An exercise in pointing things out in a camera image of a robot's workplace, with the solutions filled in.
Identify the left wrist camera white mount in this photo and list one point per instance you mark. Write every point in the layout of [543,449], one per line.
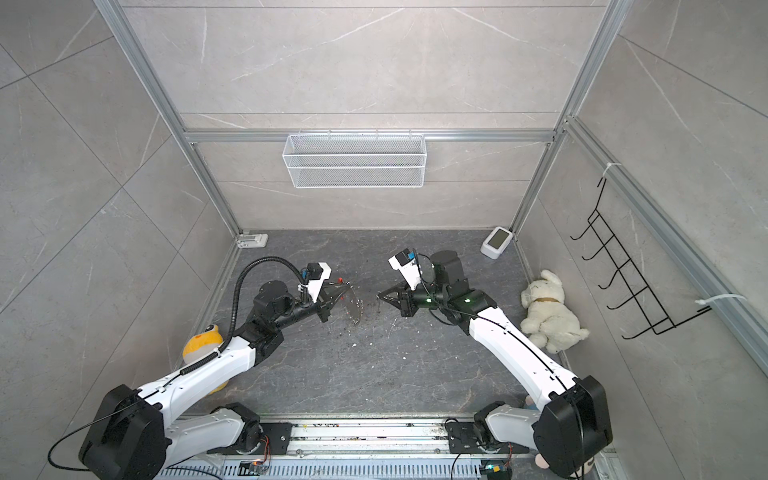
[313,277]

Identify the black wire hook rack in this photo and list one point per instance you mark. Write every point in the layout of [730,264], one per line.
[627,273]

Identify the yellow plush duck toy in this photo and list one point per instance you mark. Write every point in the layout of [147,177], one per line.
[202,349]

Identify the white wall socket box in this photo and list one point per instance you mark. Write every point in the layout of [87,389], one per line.
[252,241]

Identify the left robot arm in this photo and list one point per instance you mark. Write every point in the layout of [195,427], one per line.
[137,433]

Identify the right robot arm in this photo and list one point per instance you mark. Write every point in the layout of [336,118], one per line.
[569,423]

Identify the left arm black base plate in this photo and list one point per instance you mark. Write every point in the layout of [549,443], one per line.
[272,438]

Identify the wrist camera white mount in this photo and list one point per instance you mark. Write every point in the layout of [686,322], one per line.
[405,262]
[313,277]

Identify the white wire mesh basket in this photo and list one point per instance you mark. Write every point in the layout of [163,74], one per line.
[347,161]

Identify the beige plush doll striped shirt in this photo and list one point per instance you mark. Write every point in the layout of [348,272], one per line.
[539,460]

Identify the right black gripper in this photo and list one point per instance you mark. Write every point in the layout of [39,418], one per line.
[405,302]

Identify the white digital timer device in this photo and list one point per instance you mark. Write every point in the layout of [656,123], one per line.
[495,244]

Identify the white plush dog toy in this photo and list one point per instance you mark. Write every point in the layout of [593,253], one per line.
[550,325]

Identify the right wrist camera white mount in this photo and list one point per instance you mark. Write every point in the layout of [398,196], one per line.
[405,262]

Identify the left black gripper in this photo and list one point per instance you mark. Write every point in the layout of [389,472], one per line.
[324,303]

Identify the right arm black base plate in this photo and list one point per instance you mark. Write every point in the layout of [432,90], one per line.
[471,438]

